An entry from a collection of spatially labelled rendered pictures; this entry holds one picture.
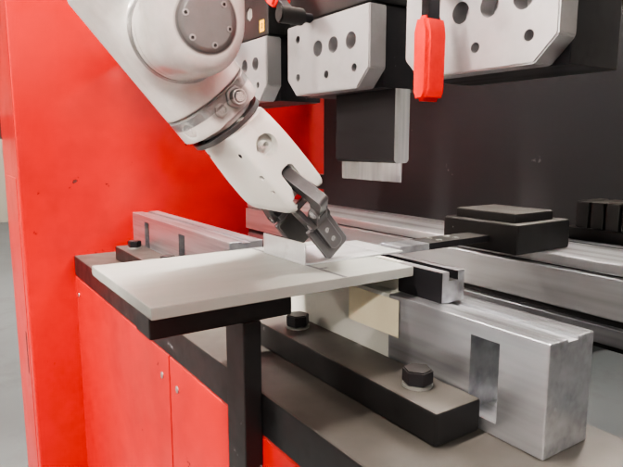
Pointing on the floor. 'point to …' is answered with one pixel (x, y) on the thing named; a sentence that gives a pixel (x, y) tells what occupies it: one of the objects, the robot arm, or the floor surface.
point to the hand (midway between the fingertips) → (311, 233)
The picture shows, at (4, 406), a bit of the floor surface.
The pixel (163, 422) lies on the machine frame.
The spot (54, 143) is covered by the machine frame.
